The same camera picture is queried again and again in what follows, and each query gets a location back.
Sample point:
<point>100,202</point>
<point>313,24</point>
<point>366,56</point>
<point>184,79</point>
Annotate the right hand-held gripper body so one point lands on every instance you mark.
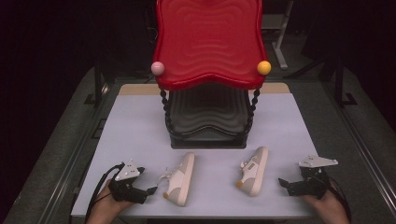
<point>314,177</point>

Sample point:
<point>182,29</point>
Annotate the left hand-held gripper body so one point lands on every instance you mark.
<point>127,186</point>

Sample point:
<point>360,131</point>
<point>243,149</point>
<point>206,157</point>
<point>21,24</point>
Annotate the white sneaker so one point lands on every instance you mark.
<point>180,183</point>
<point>255,174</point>

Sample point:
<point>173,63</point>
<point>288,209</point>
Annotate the red and black shoe rack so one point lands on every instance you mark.
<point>208,46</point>

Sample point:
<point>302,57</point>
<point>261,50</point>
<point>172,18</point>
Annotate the person's left hand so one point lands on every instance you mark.
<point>106,208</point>

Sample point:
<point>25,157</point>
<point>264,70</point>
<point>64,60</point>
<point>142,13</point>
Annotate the person's right hand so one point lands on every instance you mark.
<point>328,208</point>

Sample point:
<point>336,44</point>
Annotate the white metal stand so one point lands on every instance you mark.
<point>281,46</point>

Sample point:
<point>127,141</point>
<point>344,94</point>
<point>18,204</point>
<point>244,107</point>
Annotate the black frame post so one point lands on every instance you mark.
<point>341,84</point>
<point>98,84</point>

